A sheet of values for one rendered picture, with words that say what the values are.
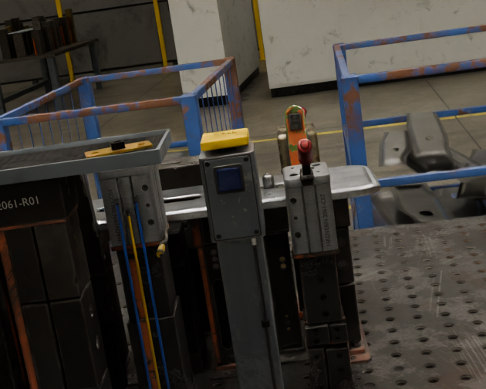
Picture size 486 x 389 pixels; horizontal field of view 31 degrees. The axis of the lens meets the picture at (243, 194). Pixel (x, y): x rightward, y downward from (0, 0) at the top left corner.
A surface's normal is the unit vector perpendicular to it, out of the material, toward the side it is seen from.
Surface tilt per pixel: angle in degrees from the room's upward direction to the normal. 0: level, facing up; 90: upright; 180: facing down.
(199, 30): 90
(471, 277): 0
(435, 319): 0
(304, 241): 90
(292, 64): 90
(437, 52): 90
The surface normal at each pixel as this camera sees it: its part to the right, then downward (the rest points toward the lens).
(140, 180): -0.02, 0.25
